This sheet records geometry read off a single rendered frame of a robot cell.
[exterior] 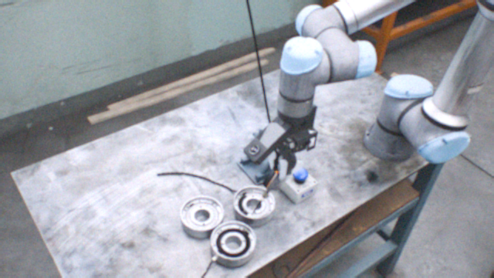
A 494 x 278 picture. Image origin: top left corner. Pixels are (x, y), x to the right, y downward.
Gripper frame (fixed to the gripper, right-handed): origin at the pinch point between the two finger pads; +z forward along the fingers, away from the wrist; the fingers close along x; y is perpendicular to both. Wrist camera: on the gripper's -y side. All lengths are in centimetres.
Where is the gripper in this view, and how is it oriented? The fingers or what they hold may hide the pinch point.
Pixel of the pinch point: (277, 175)
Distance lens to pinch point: 112.8
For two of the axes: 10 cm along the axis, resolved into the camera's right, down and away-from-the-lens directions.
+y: 8.3, -3.4, 4.4
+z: -0.5, 7.3, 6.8
